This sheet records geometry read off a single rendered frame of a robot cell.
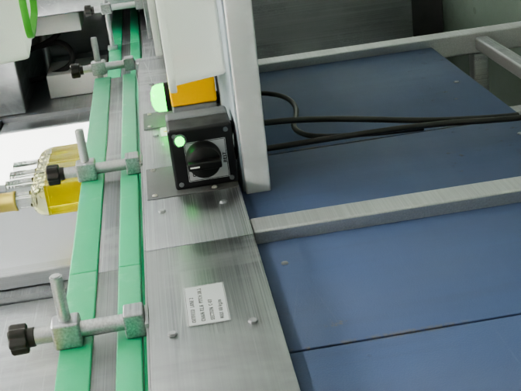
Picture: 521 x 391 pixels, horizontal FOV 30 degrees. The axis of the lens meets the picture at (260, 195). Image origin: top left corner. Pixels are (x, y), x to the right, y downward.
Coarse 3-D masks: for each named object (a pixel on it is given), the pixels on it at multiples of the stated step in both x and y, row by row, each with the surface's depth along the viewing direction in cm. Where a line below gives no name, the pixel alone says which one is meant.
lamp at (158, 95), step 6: (162, 84) 150; (156, 90) 149; (162, 90) 149; (168, 90) 149; (150, 96) 150; (156, 96) 148; (162, 96) 148; (168, 96) 148; (156, 102) 149; (162, 102) 149; (168, 102) 149; (156, 108) 150; (162, 108) 149; (168, 108) 149
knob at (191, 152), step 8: (192, 144) 120; (200, 144) 119; (208, 144) 119; (192, 152) 119; (200, 152) 119; (208, 152) 119; (216, 152) 119; (192, 160) 119; (200, 160) 119; (208, 160) 118; (216, 160) 118; (192, 168) 118; (200, 168) 118; (208, 168) 118; (216, 168) 120; (200, 176) 120; (208, 176) 120
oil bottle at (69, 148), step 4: (68, 144) 188; (72, 144) 188; (76, 144) 188; (48, 148) 188; (52, 148) 187; (56, 148) 187; (60, 148) 187; (64, 148) 186; (68, 148) 186; (72, 148) 186; (76, 148) 185; (44, 152) 186; (48, 152) 185; (52, 152) 185; (56, 152) 185; (60, 152) 184; (64, 152) 184; (68, 152) 184; (40, 156) 185; (44, 156) 184; (40, 160) 185
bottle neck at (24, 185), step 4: (16, 180) 175; (20, 180) 175; (24, 180) 175; (28, 180) 175; (8, 184) 175; (12, 184) 174; (16, 184) 174; (20, 184) 174; (24, 184) 175; (28, 184) 175; (8, 188) 174; (12, 188) 174; (16, 188) 174; (20, 188) 174; (24, 188) 175; (28, 188) 175
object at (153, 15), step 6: (150, 0) 190; (150, 6) 191; (150, 12) 191; (150, 18) 192; (156, 18) 193; (156, 24) 193; (156, 30) 193; (156, 36) 193; (156, 42) 193; (156, 48) 194; (156, 54) 194; (162, 54) 195
